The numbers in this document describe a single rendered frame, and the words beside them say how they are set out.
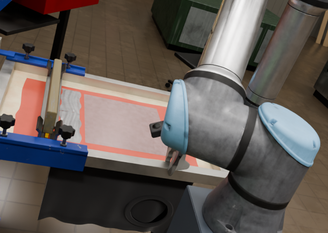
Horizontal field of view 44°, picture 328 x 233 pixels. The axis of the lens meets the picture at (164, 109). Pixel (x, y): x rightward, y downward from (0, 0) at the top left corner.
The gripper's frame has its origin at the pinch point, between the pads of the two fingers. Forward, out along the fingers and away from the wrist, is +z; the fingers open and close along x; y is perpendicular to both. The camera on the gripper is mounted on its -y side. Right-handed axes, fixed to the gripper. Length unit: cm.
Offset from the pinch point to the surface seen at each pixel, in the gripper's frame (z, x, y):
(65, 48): 98, 345, -20
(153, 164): -0.8, -1.1, -4.8
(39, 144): -2.6, -3.0, -39.0
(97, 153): -0.8, 0.0, -22.3
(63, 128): -7.8, -1.0, -33.7
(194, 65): 53, 261, 99
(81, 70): -2, 56, -27
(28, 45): -8, 54, -49
